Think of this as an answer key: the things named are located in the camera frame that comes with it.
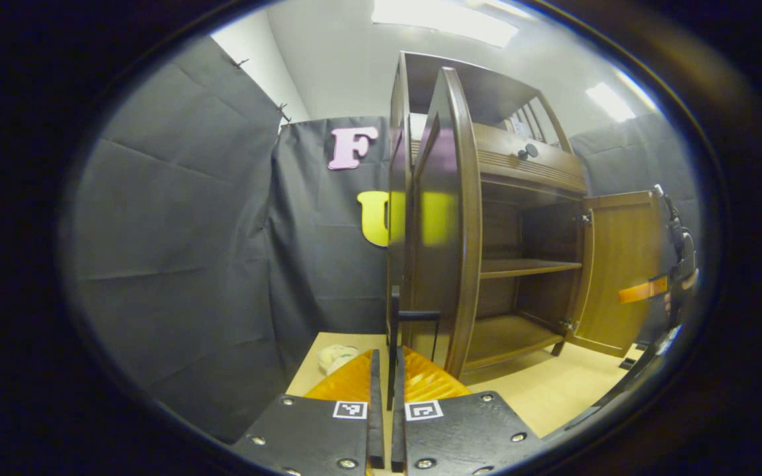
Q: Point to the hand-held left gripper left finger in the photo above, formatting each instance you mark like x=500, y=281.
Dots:
x=376, y=410

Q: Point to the long ceiling light panel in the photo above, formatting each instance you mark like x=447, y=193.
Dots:
x=444, y=20
x=612, y=99

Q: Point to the white round object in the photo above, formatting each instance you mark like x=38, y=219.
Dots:
x=336, y=358

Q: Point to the black round drawer knob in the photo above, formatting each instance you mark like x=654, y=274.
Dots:
x=528, y=152

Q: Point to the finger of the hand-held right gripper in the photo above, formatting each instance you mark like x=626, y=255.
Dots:
x=642, y=291

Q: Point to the black backdrop cloth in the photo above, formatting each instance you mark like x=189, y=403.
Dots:
x=176, y=231

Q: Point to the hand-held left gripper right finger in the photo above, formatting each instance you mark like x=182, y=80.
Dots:
x=397, y=423

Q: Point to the pale upright books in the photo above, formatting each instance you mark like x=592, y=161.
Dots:
x=521, y=127

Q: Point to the wooden double-door shoe cabinet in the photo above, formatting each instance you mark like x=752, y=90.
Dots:
x=526, y=165

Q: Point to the wooden cabinet door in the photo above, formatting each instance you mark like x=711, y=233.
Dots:
x=619, y=264
x=437, y=264

